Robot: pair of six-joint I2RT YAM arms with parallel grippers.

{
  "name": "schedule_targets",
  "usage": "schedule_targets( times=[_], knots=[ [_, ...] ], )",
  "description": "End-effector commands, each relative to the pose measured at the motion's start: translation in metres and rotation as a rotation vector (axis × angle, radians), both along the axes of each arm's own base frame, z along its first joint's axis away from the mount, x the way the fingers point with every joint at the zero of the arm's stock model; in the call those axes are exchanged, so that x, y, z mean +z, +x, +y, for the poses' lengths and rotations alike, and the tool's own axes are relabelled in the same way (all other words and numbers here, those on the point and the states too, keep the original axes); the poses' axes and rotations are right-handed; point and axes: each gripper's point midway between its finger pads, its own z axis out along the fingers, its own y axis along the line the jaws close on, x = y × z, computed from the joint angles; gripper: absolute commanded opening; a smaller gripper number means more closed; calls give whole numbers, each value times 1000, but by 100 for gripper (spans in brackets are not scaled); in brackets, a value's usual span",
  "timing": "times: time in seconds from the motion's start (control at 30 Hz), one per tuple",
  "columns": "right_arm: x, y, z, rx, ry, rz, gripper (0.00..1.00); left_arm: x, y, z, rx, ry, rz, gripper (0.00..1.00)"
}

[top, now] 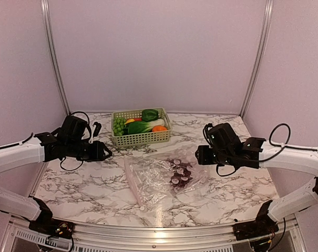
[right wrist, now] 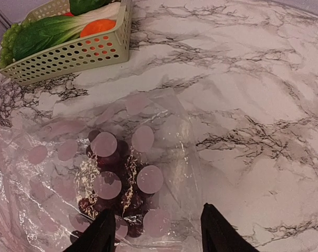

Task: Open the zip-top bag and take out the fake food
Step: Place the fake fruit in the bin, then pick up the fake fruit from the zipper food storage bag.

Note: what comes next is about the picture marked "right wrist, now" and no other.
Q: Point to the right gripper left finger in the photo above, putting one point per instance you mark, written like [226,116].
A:
[99,236]

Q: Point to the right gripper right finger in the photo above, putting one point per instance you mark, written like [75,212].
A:
[218,235]

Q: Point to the fake purple grapes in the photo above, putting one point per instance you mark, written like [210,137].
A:
[116,179]

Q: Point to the clear dotted zip bag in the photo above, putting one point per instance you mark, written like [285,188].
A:
[41,163]

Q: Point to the fake green grapes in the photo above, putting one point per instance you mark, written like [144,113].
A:
[7,44]

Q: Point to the fake green leafy vegetable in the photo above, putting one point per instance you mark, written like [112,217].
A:
[52,31]

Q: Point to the fake orange tangerine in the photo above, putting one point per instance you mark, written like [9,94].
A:
[98,26]

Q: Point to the fake red carrot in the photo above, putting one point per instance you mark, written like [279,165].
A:
[68,14]

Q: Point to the fake green bell pepper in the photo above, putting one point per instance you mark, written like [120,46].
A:
[78,7]

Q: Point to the green perforated plastic basket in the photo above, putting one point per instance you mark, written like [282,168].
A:
[97,50]

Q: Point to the left aluminium frame post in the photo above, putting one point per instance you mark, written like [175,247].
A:
[4,20]

